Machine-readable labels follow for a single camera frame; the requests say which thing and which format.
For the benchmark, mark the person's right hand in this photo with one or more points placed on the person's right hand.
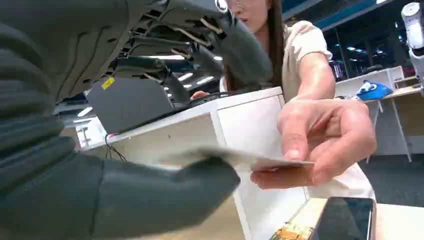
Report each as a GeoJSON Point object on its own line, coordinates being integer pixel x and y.
{"type": "Point", "coordinates": [199, 95]}

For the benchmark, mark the black smartphone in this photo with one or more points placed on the black smartphone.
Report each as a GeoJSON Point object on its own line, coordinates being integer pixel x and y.
{"type": "Point", "coordinates": [344, 220]}

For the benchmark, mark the blue bag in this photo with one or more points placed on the blue bag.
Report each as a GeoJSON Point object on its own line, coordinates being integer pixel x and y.
{"type": "Point", "coordinates": [374, 90]}

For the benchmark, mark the white desk partition panel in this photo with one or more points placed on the white desk partition panel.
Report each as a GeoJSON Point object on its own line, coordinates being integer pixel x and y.
{"type": "Point", "coordinates": [251, 132]}

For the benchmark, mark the pale card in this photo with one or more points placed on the pale card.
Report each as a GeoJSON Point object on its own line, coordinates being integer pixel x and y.
{"type": "Point", "coordinates": [245, 159]}

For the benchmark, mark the white cylindrical machine part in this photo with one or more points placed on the white cylindrical machine part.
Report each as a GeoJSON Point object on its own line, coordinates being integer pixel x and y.
{"type": "Point", "coordinates": [414, 30]}

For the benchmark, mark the dark grey laptop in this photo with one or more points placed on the dark grey laptop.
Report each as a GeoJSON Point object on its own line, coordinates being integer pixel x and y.
{"type": "Point", "coordinates": [129, 102]}

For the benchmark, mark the person's left hand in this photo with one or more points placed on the person's left hand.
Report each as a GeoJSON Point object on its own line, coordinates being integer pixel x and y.
{"type": "Point", "coordinates": [334, 132]}

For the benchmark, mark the white background desk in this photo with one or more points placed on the white background desk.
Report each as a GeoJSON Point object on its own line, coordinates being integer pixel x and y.
{"type": "Point", "coordinates": [402, 109]}

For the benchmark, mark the person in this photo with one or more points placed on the person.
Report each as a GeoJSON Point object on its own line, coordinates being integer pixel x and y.
{"type": "Point", "coordinates": [298, 43]}

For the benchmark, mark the white background cabinet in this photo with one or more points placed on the white background cabinet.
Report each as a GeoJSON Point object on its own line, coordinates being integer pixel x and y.
{"type": "Point", "coordinates": [371, 79]}

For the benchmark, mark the ribbed grey left robot arm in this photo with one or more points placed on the ribbed grey left robot arm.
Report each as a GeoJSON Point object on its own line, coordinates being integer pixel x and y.
{"type": "Point", "coordinates": [26, 126]}

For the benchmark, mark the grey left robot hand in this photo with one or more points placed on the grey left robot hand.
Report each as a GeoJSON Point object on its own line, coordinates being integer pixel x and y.
{"type": "Point", "coordinates": [139, 202]}

